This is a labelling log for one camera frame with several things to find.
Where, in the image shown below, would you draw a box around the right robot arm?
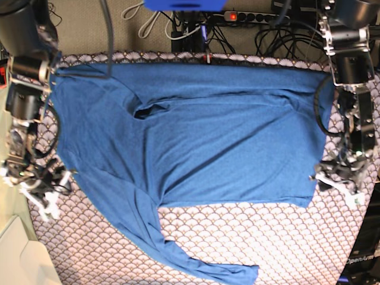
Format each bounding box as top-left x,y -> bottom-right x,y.
1,1 -> 71,221

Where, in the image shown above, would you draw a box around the red black table clamp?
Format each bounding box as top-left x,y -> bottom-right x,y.
203,53 -> 213,64

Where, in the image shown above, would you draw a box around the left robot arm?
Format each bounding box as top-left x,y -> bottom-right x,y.
311,1 -> 379,209

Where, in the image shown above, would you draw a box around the white bin at corner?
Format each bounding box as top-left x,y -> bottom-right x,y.
1,216 -> 61,284

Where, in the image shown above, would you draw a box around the fan-patterned tablecloth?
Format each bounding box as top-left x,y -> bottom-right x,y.
8,52 -> 380,285

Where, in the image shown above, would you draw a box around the grey looped cable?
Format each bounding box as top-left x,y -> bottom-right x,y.
121,0 -> 167,39

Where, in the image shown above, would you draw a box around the blue box at top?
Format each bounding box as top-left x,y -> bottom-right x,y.
144,0 -> 226,11

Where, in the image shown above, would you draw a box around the blue long-sleeve T-shirt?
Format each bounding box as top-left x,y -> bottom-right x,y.
51,64 -> 326,284

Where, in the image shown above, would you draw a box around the black OpenArm box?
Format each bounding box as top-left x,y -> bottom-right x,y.
337,181 -> 379,284

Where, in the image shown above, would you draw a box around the black power strip red switch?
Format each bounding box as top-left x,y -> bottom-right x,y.
222,11 -> 278,24

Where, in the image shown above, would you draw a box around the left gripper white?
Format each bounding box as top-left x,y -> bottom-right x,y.
309,161 -> 365,207

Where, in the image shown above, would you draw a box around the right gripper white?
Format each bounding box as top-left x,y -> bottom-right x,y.
1,167 -> 72,221

